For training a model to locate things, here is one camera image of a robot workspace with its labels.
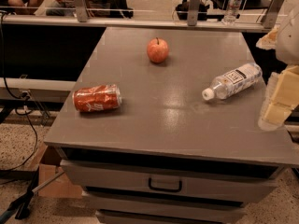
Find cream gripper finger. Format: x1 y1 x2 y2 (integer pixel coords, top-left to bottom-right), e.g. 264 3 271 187
258 65 299 131
256 27 278 50

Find red apple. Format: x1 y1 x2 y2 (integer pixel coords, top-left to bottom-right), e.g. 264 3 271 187
147 37 169 63

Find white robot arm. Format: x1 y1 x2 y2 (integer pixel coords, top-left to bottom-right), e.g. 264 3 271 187
256 6 299 131

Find crushed red coke can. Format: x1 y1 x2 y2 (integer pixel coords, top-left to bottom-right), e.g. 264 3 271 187
72 84 122 113

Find clear plastic water bottle lying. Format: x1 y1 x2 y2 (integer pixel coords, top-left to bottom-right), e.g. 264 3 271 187
202 63 263 101

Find upright water bottle background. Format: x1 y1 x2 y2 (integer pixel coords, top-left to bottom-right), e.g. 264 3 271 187
222 0 243 24

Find black bag background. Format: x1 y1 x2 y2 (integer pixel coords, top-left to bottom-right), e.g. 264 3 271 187
175 0 210 21

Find grey drawer cabinet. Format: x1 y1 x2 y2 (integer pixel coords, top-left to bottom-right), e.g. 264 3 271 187
46 28 299 224

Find seated person middle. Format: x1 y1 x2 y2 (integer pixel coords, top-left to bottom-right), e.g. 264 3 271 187
46 0 109 17

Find cardboard box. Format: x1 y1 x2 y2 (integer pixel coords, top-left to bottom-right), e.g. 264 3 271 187
33 144 82 199

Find black drawer handle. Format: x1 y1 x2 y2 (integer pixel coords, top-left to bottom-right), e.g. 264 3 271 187
148 177 183 193

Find grey metal rail frame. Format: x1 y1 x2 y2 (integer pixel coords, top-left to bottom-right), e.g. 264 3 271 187
0 0 292 34

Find black cable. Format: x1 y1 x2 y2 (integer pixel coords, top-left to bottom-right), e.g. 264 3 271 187
0 11 39 173

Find black handled floor tool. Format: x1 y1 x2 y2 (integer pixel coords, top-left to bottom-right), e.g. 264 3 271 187
0 171 64 224

